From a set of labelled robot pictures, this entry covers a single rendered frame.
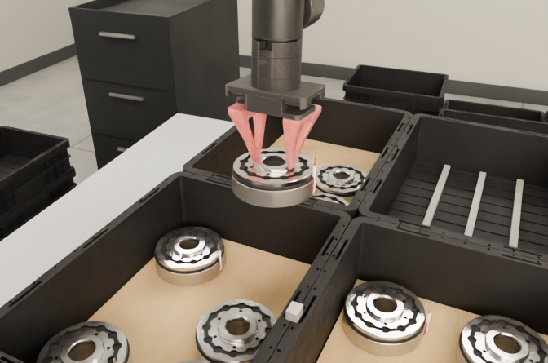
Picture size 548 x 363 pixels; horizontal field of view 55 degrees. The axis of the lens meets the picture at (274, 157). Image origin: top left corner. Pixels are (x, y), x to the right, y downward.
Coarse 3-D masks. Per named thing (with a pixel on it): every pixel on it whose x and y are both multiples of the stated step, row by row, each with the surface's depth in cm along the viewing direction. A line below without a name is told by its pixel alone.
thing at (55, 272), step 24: (120, 216) 73; (336, 216) 74; (96, 240) 68; (336, 240) 68; (72, 264) 65; (312, 264) 64; (24, 288) 60; (0, 312) 57; (0, 360) 51; (264, 360) 51
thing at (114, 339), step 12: (84, 324) 65; (96, 324) 65; (108, 324) 65; (60, 336) 63; (72, 336) 63; (108, 336) 63; (120, 336) 63; (48, 348) 61; (60, 348) 61; (108, 348) 62; (120, 348) 61; (48, 360) 60; (108, 360) 60; (120, 360) 60
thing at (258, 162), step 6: (264, 156) 66; (270, 156) 66; (276, 156) 66; (282, 156) 66; (258, 162) 64; (258, 168) 63; (264, 168) 63; (270, 168) 62; (276, 168) 62; (282, 168) 62; (288, 168) 63
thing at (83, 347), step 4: (84, 344) 62; (88, 344) 62; (76, 348) 62; (80, 348) 62; (84, 348) 62; (88, 348) 62; (92, 348) 62; (72, 352) 61; (76, 352) 62; (80, 352) 62; (84, 352) 63; (88, 352) 63; (92, 352) 63; (72, 356) 61; (76, 356) 62; (80, 356) 63; (84, 356) 63; (88, 356) 63; (76, 360) 62; (80, 360) 63
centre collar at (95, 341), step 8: (80, 336) 62; (88, 336) 62; (96, 336) 62; (72, 344) 61; (80, 344) 62; (96, 344) 61; (64, 352) 60; (96, 352) 60; (64, 360) 59; (72, 360) 59; (88, 360) 59; (96, 360) 60
